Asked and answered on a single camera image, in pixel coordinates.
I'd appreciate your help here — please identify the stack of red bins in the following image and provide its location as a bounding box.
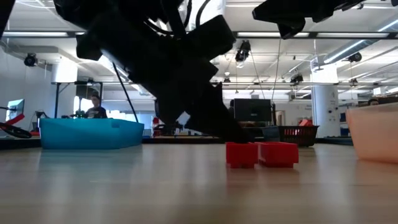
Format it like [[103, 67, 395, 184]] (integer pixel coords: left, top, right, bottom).
[[152, 116, 165, 138]]

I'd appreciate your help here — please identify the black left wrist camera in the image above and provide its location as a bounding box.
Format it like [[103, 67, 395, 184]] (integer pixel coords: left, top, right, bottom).
[[185, 14, 236, 62]]

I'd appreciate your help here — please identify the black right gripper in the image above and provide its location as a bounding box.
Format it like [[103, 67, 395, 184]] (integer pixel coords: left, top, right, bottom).
[[252, 0, 315, 25]]

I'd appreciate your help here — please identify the red and black equipment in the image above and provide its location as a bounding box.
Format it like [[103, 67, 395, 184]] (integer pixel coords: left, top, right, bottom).
[[0, 113, 32, 140]]

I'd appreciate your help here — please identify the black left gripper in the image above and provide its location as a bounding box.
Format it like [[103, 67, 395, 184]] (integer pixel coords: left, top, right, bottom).
[[99, 29, 250, 144]]

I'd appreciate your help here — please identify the orange translucent plastic bin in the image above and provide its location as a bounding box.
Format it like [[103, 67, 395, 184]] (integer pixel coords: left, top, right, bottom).
[[345, 101, 398, 165]]

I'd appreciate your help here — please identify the blue plastic bin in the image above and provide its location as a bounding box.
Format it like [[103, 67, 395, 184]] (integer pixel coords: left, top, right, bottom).
[[39, 118, 146, 150]]

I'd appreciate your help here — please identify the red toy brick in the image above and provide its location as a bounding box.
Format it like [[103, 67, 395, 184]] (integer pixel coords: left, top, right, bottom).
[[225, 141, 259, 169], [256, 141, 300, 169]]

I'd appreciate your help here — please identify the long ceiling light bar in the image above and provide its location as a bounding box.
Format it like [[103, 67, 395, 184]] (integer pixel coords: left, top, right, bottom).
[[0, 30, 398, 40]]

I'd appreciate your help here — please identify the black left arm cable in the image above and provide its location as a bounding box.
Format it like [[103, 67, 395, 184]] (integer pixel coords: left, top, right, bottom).
[[111, 61, 140, 123]]

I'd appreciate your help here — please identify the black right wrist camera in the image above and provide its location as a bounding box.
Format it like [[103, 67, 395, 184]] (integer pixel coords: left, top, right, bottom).
[[277, 21, 308, 40]]

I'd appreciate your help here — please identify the black frame stand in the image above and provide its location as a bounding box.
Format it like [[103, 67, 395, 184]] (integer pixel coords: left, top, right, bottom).
[[51, 81, 104, 119]]

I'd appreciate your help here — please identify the white round column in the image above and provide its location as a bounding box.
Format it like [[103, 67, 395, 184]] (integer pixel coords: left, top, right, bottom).
[[310, 63, 340, 138], [51, 58, 78, 84]]

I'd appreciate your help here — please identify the black computer monitor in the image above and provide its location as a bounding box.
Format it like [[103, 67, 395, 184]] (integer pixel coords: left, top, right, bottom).
[[233, 98, 272, 123]]

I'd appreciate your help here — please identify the lit computer monitor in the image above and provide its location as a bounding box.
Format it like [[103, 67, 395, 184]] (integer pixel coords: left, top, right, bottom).
[[5, 98, 25, 122]]

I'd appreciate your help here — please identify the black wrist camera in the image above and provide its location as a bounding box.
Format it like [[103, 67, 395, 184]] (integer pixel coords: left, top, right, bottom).
[[185, 14, 236, 62], [277, 21, 308, 40]]

